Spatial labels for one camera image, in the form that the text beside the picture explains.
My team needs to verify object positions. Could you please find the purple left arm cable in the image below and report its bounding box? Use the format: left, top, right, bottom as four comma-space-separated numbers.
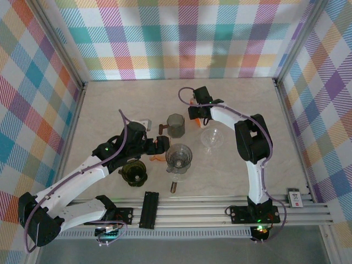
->
24, 109, 130, 254

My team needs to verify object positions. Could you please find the aluminium table side rail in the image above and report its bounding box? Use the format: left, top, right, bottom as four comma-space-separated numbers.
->
54, 81, 89, 204
273, 78, 316, 200

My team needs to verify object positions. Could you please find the white slotted cable duct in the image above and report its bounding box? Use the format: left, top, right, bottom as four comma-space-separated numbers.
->
56, 227, 254, 241

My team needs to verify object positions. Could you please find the smoke grey coffee dripper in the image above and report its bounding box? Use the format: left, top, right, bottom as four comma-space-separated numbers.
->
164, 143, 194, 174

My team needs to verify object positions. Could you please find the white card with red mark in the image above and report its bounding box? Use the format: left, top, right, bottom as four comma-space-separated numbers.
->
285, 188, 305, 208

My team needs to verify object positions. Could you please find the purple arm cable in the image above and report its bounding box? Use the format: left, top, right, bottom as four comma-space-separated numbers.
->
24, 109, 130, 254
178, 86, 288, 244

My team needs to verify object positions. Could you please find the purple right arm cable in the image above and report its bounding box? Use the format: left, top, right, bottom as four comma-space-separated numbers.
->
178, 86, 288, 244

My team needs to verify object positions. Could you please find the green coffee dripper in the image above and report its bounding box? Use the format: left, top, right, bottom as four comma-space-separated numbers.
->
118, 159, 149, 188

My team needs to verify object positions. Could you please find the aluminium frame post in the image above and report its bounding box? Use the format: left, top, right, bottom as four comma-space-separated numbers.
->
27, 0, 89, 89
273, 0, 329, 83

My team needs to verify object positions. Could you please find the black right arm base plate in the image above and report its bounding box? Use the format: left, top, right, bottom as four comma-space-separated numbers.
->
229, 205, 281, 224

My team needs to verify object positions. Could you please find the clear coffee dripper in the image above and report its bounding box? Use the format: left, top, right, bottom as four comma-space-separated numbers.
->
200, 128, 224, 155

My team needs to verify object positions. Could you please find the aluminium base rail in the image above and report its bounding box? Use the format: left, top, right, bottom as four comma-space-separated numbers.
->
59, 192, 332, 229

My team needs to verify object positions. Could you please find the black bracket on rail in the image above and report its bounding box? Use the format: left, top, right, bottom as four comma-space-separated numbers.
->
138, 191, 160, 230

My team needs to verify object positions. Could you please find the grey cup with wooden handle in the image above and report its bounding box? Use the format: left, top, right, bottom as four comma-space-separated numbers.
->
158, 113, 186, 139

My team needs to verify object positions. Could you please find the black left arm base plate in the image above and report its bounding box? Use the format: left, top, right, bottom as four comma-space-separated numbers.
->
114, 207, 135, 226

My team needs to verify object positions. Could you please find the clear glass server wooden handle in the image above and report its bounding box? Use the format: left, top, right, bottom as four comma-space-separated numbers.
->
168, 169, 190, 195

